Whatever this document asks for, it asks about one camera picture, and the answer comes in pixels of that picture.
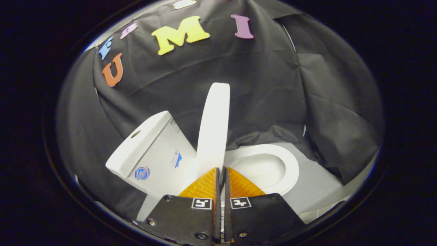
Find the black backdrop cloth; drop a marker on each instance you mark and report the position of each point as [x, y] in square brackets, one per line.
[259, 85]

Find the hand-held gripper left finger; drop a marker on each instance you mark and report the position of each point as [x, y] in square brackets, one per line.
[184, 218]

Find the white toilet lid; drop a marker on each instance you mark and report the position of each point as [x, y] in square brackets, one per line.
[213, 130]

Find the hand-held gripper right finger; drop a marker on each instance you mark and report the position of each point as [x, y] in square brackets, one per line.
[259, 218]

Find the white ceramic toilet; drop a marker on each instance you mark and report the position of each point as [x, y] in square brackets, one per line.
[153, 150]

